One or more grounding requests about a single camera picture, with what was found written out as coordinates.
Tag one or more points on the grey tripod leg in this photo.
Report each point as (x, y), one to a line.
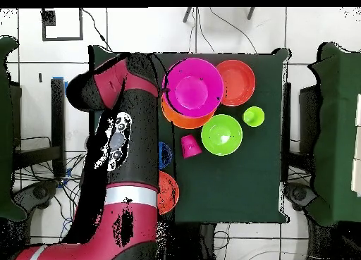
(250, 13)
(187, 15)

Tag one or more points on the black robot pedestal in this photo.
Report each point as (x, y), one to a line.
(207, 243)

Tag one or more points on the light green cup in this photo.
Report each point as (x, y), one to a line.
(253, 116)

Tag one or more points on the large orange bowl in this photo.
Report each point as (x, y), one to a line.
(183, 122)

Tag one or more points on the black pedestal foot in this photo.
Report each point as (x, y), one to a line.
(300, 195)
(39, 192)

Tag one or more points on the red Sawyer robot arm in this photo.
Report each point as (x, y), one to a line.
(132, 220)

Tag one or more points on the raspberry red cup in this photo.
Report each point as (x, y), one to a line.
(190, 147)

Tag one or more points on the dark green table cloth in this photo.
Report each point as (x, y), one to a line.
(225, 186)

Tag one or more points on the red-orange bowl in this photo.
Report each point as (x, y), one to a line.
(167, 192)
(239, 82)

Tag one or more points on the green bowl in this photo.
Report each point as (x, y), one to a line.
(221, 134)

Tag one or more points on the black square floor frame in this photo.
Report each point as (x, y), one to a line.
(81, 23)

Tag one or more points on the blue tape strip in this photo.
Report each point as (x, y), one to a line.
(57, 78)

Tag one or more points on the large pink bowl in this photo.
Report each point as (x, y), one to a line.
(191, 92)

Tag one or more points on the white box stack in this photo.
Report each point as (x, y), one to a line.
(357, 172)

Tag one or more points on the small dark blue bowl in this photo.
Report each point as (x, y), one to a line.
(165, 155)

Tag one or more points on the green clothed side table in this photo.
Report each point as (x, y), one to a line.
(5, 130)
(335, 130)

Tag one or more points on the black metal stand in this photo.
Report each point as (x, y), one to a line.
(57, 124)

